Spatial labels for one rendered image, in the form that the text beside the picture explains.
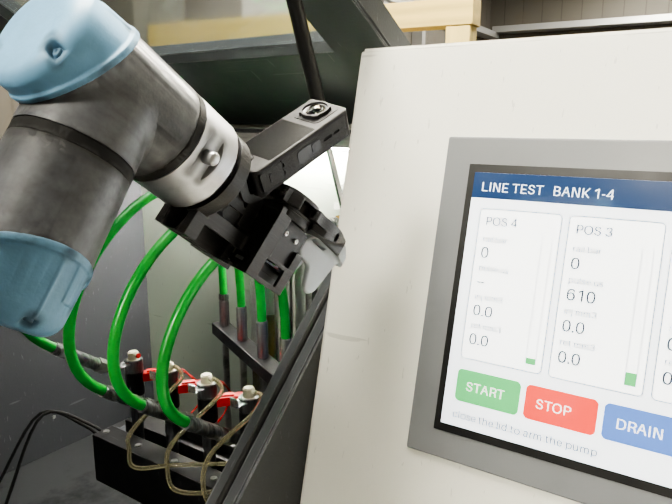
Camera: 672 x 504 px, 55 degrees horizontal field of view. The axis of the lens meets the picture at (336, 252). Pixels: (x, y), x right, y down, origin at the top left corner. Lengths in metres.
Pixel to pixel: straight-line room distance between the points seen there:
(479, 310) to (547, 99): 0.23
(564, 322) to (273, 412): 0.34
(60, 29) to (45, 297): 0.14
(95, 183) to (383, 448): 0.49
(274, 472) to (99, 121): 0.51
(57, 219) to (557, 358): 0.48
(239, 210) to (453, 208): 0.29
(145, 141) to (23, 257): 0.10
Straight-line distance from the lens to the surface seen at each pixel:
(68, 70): 0.39
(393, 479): 0.77
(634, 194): 0.67
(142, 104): 0.41
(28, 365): 1.33
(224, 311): 1.16
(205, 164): 0.45
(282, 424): 0.78
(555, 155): 0.69
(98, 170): 0.39
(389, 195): 0.76
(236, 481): 0.76
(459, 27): 2.20
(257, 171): 0.50
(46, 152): 0.39
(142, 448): 1.05
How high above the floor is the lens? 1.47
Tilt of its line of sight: 12 degrees down
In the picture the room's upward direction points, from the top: straight up
